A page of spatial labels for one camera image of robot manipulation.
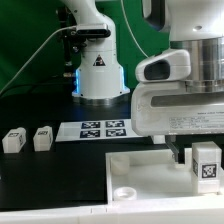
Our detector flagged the white square tabletop tray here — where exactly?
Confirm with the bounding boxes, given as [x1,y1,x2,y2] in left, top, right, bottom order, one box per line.
[105,147,224,202]

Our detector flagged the white sheet with markers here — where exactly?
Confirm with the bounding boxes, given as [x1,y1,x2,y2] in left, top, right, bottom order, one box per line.
[56,119,137,142]

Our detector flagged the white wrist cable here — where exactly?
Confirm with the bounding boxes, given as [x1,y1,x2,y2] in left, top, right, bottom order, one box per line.
[119,0,150,59]

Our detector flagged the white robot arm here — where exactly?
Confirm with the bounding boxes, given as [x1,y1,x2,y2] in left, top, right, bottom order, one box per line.
[61,0,224,146]

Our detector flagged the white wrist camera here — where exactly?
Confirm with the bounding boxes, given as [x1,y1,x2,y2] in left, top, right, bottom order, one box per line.
[135,49,191,83]

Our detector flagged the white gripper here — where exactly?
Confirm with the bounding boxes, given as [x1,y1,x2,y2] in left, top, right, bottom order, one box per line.
[131,82,224,164]

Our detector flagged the grey camera on stand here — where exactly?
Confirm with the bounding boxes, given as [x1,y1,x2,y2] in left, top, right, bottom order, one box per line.
[71,23,111,38]

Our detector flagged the white camera cable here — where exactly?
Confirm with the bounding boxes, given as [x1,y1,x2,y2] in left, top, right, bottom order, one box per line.
[0,25,78,96]

